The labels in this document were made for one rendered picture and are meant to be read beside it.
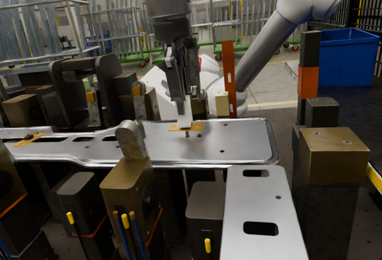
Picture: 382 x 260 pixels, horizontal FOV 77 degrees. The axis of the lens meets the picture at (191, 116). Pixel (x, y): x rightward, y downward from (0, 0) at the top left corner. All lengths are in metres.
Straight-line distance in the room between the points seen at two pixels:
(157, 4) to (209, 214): 0.37
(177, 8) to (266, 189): 0.35
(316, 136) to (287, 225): 0.16
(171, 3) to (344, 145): 0.37
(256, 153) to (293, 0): 0.58
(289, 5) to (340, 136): 0.57
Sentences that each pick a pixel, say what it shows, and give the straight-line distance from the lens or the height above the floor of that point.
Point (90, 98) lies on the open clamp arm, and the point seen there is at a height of 1.08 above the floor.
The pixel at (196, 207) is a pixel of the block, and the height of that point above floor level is 0.98.
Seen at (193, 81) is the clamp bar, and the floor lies 1.10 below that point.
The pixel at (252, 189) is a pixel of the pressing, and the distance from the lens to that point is 0.42.
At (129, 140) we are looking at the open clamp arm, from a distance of 0.42.
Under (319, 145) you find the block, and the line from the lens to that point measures 0.43.
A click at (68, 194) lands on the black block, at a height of 0.99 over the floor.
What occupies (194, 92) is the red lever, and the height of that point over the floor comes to 1.07.
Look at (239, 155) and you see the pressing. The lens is 0.50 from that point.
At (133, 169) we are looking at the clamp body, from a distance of 0.42.
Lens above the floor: 1.27
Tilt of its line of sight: 22 degrees down
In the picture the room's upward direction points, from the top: 7 degrees counter-clockwise
